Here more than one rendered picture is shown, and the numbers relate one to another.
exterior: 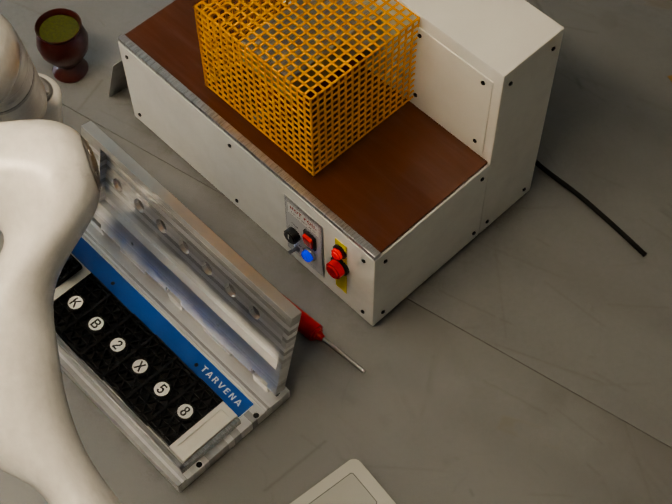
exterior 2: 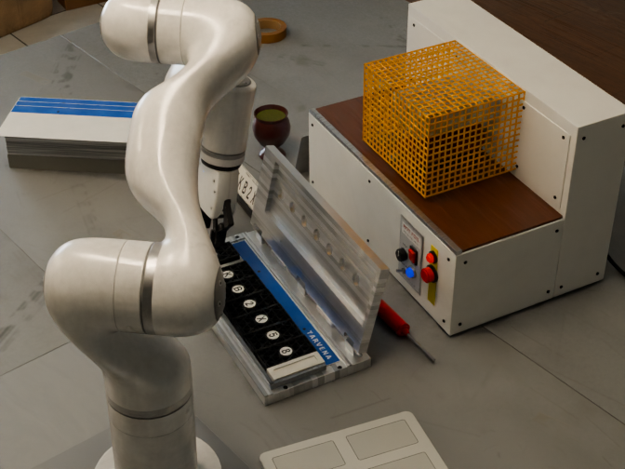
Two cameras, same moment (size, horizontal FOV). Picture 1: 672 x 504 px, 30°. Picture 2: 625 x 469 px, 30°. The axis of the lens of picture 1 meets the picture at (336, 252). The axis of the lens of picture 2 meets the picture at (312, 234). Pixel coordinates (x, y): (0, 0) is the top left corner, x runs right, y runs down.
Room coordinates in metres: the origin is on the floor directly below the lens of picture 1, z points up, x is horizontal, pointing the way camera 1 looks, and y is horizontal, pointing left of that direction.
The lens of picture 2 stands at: (-0.70, -0.26, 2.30)
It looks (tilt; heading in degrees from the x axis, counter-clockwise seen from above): 36 degrees down; 16
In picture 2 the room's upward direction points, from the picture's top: 1 degrees counter-clockwise
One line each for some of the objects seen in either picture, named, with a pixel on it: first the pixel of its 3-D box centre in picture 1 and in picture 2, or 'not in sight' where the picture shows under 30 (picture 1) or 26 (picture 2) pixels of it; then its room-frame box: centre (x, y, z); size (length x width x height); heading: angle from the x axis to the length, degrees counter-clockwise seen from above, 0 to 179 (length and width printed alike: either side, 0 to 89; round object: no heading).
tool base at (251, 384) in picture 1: (134, 338); (263, 305); (0.87, 0.29, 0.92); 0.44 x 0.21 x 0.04; 43
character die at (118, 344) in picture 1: (118, 346); (249, 306); (0.85, 0.31, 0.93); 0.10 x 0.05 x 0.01; 133
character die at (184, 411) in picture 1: (185, 413); (285, 354); (0.74, 0.21, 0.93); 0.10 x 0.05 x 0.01; 133
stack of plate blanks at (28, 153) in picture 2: not in sight; (102, 136); (1.29, 0.80, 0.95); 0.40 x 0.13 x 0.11; 99
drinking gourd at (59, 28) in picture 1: (64, 48); (272, 134); (1.39, 0.44, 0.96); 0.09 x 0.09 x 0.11
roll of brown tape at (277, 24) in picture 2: not in sight; (266, 30); (1.95, 0.63, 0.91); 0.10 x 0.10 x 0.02
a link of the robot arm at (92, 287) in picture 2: not in sight; (119, 320); (0.36, 0.32, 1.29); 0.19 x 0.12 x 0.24; 99
